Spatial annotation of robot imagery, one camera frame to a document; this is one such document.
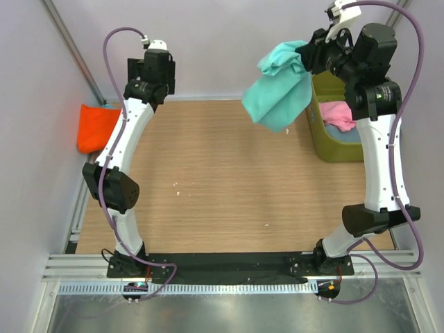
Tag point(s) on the teal t shirt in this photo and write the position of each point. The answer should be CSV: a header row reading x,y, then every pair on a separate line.
x,y
282,91

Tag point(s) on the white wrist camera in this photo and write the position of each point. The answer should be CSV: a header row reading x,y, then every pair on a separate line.
x,y
342,14
153,44

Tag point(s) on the orange folded t shirt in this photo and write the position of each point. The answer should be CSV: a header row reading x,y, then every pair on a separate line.
x,y
95,128

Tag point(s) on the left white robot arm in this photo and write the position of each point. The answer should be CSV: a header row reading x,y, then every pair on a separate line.
x,y
108,177

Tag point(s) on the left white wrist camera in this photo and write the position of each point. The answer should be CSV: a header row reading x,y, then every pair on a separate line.
x,y
153,44

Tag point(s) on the pink t shirt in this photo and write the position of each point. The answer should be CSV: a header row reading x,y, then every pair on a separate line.
x,y
337,114

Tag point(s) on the slotted cable duct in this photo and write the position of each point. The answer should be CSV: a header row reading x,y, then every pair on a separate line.
x,y
139,289

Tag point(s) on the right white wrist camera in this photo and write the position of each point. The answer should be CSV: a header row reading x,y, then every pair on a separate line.
x,y
342,14

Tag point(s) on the light blue folded t shirt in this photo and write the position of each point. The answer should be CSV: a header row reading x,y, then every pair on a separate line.
x,y
111,106

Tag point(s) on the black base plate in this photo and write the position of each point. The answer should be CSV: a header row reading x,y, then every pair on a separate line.
x,y
226,268

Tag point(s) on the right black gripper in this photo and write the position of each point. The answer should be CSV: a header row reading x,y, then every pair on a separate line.
x,y
314,51

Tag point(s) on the olive green plastic bin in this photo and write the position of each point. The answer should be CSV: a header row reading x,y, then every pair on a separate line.
x,y
326,88

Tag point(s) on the grey blue t shirt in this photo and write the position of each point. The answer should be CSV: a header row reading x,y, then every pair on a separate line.
x,y
351,136

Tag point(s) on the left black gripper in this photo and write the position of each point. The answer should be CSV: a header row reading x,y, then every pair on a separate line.
x,y
136,66

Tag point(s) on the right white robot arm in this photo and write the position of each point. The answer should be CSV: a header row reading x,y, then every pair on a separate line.
x,y
375,101

